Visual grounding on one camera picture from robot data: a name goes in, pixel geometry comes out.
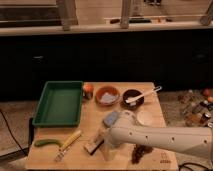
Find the wooden chalkboard eraser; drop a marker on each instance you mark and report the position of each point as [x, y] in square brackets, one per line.
[94, 143]

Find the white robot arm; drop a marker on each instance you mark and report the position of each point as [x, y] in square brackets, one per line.
[196, 141]

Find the green plastic tray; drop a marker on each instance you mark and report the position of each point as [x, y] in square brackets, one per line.
[59, 105]

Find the orange bowl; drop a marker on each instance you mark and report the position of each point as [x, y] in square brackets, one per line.
[106, 89]

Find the blue cloth in bowl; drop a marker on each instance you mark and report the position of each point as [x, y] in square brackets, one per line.
[108, 98]

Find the orange topped small jar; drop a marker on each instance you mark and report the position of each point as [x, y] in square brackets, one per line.
[88, 90]

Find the blue sponge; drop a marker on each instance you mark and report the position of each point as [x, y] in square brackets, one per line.
[110, 119]

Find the dark brown bowl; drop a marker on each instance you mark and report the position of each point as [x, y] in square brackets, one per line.
[131, 93]

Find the brown dried food pile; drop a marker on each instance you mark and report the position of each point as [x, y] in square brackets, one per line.
[139, 151]

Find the green pepper toy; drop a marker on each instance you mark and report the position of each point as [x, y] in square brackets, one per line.
[44, 142]

